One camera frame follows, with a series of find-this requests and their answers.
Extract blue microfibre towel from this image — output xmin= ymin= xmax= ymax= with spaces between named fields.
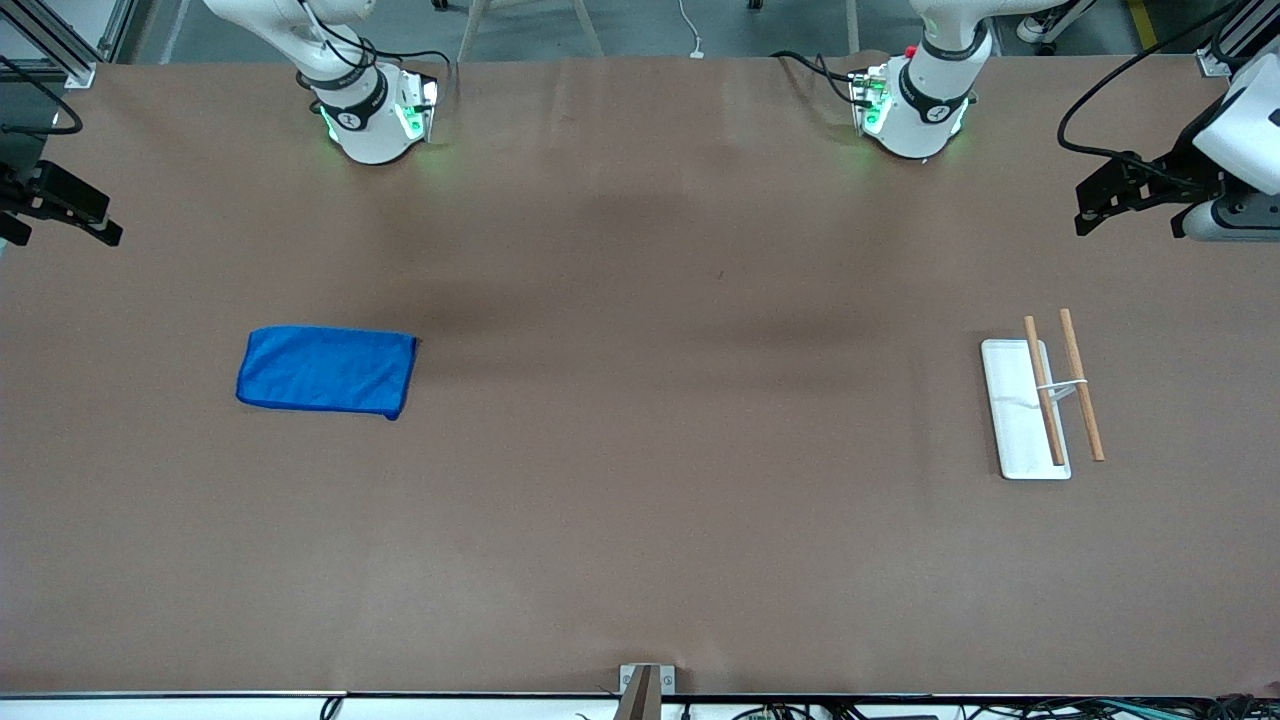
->
xmin=236 ymin=326 xmax=419 ymax=421

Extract white towel rack wooden bars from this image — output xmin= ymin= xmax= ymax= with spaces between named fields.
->
xmin=980 ymin=308 xmax=1106 ymax=481

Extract beige stand legs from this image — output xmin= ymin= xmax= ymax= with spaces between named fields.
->
xmin=458 ymin=0 xmax=607 ymax=64

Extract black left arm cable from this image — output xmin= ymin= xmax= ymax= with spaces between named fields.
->
xmin=1057 ymin=0 xmax=1280 ymax=191

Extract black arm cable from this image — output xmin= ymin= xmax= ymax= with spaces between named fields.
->
xmin=1057 ymin=0 xmax=1280 ymax=191
xmin=0 ymin=55 xmax=84 ymax=137

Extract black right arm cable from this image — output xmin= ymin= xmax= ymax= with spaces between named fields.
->
xmin=0 ymin=55 xmax=84 ymax=137

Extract aluminium frame profile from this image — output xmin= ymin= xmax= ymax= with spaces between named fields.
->
xmin=1195 ymin=0 xmax=1280 ymax=81
xmin=0 ymin=0 xmax=151 ymax=91

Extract black left base cable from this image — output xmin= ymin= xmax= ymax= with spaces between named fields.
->
xmin=770 ymin=50 xmax=869 ymax=107

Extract black base cable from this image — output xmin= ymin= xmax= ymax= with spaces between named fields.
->
xmin=297 ymin=0 xmax=459 ymax=101
xmin=770 ymin=50 xmax=869 ymax=107

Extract black right base cable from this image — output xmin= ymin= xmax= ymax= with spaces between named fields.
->
xmin=297 ymin=0 xmax=459 ymax=101

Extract cable bundle below table edge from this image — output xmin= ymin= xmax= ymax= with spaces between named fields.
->
xmin=680 ymin=695 xmax=1280 ymax=720

